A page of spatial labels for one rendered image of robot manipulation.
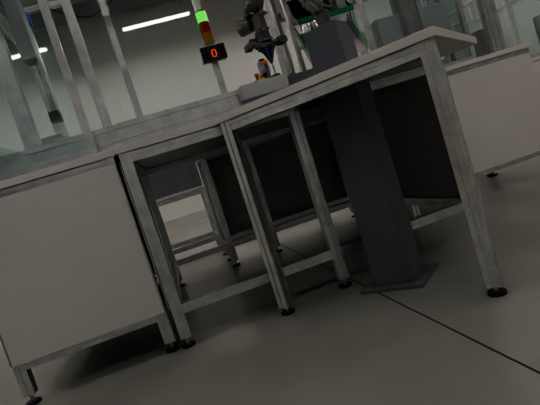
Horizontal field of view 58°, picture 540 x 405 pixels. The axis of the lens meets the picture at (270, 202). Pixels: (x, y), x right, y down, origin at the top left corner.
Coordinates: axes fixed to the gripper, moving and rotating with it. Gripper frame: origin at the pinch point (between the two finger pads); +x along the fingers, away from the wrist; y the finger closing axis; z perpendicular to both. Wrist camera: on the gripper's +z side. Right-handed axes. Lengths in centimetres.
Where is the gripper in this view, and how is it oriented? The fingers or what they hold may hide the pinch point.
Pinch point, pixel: (269, 55)
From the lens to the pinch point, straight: 216.2
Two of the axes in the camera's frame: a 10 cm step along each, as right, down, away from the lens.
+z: -3.4, 0.4, 9.4
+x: 3.0, 9.5, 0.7
